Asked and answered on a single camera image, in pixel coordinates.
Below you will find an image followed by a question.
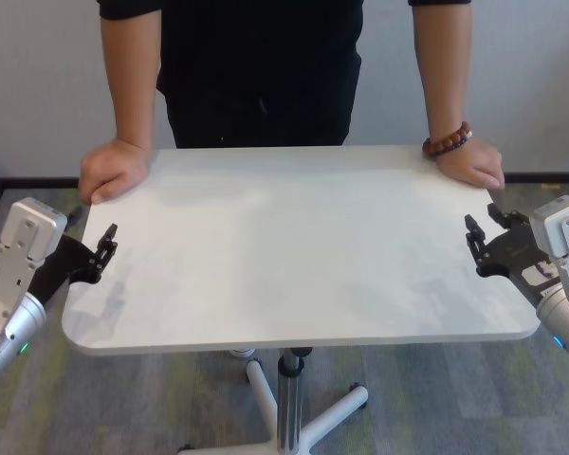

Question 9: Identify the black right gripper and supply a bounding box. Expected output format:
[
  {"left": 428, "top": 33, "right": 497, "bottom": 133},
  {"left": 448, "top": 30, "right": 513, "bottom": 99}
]
[{"left": 463, "top": 202, "right": 547, "bottom": 279}]

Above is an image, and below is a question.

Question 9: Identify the person's left hand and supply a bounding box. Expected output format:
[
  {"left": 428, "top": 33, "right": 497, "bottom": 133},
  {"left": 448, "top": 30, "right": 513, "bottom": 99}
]
[{"left": 435, "top": 139, "right": 505, "bottom": 192}]

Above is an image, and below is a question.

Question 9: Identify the brown wooden bead bracelet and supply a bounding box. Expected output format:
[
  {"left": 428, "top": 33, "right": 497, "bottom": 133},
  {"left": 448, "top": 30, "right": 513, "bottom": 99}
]
[{"left": 421, "top": 121, "right": 472, "bottom": 160}]

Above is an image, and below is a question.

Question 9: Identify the person's left forearm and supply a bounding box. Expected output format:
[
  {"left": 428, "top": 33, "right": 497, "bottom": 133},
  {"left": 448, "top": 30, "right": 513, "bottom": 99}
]
[{"left": 414, "top": 0, "right": 474, "bottom": 143}]

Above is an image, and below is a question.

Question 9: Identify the dark bead bracelet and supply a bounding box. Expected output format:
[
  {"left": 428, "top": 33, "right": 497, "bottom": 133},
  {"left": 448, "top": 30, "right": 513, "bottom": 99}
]
[{"left": 433, "top": 129, "right": 474, "bottom": 158}]

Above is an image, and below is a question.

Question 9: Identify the black short-sleeved shirt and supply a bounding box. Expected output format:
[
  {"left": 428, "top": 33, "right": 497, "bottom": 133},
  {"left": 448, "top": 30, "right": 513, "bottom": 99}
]
[{"left": 98, "top": 0, "right": 412, "bottom": 103}]

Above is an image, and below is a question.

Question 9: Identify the person's right forearm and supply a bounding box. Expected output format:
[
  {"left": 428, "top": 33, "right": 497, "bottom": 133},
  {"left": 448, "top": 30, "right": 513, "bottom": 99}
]
[{"left": 101, "top": 4, "right": 165, "bottom": 153}]

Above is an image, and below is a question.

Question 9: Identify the black baseboard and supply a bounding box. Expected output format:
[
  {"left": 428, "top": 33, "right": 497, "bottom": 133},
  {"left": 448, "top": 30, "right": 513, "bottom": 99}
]
[{"left": 0, "top": 173, "right": 569, "bottom": 191}]

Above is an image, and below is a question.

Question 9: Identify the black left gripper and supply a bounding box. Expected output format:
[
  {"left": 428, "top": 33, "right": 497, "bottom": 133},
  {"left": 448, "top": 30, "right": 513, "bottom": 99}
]
[{"left": 28, "top": 205, "right": 120, "bottom": 305}]

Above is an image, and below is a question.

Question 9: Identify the white mobile pedestal table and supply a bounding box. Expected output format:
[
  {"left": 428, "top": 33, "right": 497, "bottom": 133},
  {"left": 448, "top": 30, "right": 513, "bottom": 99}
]
[{"left": 60, "top": 144, "right": 541, "bottom": 455}]

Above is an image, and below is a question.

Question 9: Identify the person's right hand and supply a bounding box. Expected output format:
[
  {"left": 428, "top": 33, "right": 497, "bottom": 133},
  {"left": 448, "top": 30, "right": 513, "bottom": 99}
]
[{"left": 79, "top": 138, "right": 152, "bottom": 207}]

